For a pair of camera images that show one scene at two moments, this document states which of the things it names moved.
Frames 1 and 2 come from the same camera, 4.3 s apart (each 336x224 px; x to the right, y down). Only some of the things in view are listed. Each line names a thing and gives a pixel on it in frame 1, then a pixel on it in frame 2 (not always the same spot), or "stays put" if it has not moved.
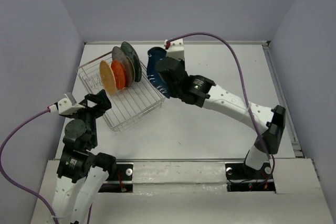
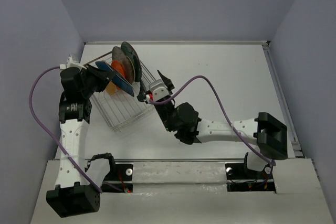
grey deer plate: x=119 y=55 stays put
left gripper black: x=104 y=103 -> x=103 y=76
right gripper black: x=182 y=61 -> x=142 y=94
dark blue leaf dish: x=154 y=54 -> x=117 y=80
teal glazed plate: x=130 y=51 stays put
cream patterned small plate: x=130 y=72 stays put
